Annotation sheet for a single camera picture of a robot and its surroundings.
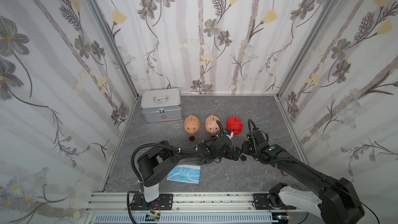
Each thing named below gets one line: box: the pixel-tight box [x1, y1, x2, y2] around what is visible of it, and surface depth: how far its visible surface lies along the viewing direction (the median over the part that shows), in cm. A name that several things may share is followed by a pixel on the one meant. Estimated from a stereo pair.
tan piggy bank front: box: [183, 114, 201, 135], surface depth 95 cm
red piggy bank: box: [225, 115, 244, 136], surface depth 95 cm
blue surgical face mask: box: [166, 164, 201, 185], surface depth 84 cm
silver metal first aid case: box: [140, 88, 183, 123], surface depth 100 cm
